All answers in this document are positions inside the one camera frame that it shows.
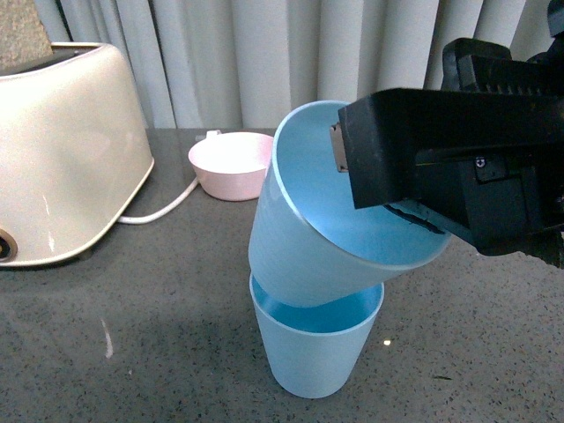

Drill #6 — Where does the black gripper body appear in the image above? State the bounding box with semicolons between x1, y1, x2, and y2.
409;1;563;267

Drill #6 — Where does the black gripper finger inside cup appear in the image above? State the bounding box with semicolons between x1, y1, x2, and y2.
329;88;564;235

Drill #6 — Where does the light blue cup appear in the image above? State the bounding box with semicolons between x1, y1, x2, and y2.
249;100;450;307
249;277;384;398

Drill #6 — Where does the pink bowl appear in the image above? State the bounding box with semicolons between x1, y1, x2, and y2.
188;132;273;202

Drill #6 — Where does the grey curtain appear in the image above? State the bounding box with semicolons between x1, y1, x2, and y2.
36;0;552;129

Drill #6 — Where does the cream white toaster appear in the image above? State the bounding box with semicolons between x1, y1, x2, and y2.
1;43;154;267

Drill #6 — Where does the slice of toast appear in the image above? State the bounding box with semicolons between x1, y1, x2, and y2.
0;0;53;71

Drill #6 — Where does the white toaster power cable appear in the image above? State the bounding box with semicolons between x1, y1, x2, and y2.
118;130;221;226

